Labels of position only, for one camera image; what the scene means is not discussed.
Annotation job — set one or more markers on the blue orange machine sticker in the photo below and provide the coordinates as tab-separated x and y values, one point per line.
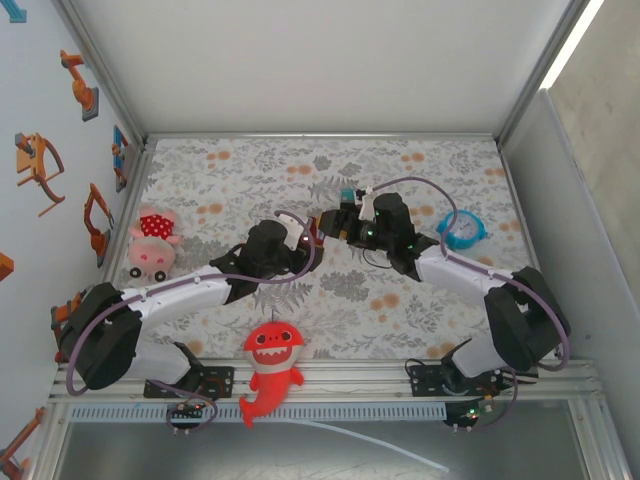
119	150

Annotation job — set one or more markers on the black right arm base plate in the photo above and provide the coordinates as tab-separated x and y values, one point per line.
417	382

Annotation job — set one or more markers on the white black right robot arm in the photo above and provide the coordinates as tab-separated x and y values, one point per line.
460	277

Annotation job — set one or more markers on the aluminium frame post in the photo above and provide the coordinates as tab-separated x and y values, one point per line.
102	70
540	70

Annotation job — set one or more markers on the white plastic tube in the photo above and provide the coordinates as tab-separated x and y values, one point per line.
442	468

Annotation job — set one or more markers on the blue teal card box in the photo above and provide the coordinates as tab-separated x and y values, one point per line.
348	196

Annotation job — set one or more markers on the orange block sticker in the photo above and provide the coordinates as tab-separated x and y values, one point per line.
5	267

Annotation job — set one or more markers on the pink pig plush toy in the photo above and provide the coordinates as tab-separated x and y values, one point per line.
150	250

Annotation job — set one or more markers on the floral table mat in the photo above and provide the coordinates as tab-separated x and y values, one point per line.
250	175

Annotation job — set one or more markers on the bright light strip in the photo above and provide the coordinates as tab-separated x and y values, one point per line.
571	45

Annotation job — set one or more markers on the blue wall sticker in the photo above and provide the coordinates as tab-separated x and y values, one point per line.
15	11

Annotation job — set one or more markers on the small circuit board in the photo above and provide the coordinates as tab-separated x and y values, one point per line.
185	411

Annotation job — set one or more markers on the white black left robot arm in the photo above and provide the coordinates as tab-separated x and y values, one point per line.
175	295

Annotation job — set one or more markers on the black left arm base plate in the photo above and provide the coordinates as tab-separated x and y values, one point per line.
225	382

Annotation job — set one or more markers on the red card holder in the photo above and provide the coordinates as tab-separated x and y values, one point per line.
314	229

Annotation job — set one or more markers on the blue alarm clock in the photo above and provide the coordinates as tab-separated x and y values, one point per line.
465	230

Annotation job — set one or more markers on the thin aluminium frame rail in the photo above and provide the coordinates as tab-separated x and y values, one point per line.
325	136

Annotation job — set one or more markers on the round circuit board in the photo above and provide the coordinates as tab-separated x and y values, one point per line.
465	417

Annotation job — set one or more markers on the wide aluminium frame rail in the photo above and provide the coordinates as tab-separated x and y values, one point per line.
350	380

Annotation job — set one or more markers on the aluminium side rail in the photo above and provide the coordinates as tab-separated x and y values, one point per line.
519	210
132	200

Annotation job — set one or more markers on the orange gripper claw sticker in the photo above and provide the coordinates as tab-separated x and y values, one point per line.
30	160

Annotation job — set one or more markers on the red shark plush toy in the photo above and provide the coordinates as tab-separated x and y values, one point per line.
272	375

